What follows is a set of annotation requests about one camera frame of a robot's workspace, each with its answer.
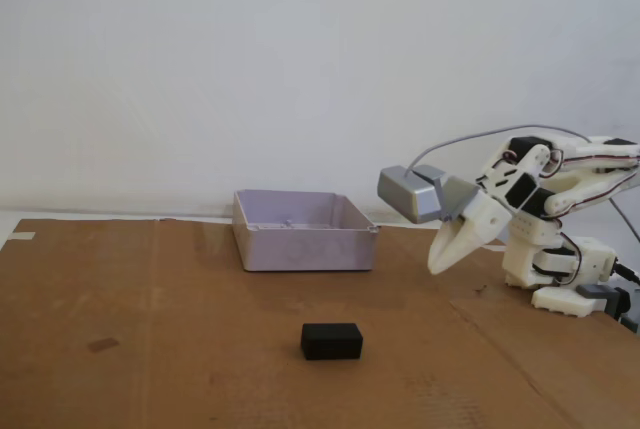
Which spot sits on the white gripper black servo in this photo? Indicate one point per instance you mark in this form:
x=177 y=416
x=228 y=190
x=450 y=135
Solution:
x=477 y=225

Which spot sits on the black rectangular block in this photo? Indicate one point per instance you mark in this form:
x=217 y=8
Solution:
x=332 y=341

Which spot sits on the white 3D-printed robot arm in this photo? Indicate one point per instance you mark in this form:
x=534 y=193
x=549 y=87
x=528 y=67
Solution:
x=595 y=254

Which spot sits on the pale lilac plastic box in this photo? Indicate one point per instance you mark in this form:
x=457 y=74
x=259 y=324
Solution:
x=305 y=251

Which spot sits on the silver grey webcam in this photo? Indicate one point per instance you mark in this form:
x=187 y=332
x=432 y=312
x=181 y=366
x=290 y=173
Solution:
x=402 y=196

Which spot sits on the grey and black table clamp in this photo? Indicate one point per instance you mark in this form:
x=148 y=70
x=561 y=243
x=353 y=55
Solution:
x=592 y=292

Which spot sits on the brown cardboard sheet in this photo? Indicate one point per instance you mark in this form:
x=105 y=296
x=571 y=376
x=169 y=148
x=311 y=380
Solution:
x=200 y=349

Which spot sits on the beige masking tape strip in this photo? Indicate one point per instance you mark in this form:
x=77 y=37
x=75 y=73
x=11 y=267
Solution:
x=23 y=236

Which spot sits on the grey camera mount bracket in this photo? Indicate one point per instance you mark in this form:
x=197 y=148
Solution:
x=457 y=196

